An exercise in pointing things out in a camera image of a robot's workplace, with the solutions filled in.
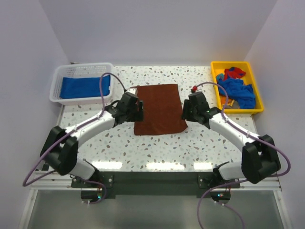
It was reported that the brown towel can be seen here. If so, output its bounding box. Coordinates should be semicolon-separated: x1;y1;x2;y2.
134;84;188;135

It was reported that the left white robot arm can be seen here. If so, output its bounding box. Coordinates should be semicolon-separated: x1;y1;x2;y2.
40;88;143;187

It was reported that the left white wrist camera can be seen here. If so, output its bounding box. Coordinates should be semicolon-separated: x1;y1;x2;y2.
125;87;138;96

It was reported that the red and blue cloth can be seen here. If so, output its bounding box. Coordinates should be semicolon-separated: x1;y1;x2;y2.
224;67;246;80

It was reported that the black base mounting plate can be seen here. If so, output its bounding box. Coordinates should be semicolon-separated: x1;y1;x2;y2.
71;171;240;199

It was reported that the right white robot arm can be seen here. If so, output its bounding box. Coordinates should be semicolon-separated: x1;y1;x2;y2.
182;92;281;187

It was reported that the folded blue towel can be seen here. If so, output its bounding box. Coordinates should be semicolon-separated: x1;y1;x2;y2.
60;77;101;99

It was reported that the crumpled blue towel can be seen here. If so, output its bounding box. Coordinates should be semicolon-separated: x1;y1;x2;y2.
218;78;256;109

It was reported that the white plastic laundry basket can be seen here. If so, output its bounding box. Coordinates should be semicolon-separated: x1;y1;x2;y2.
49;62;114;105

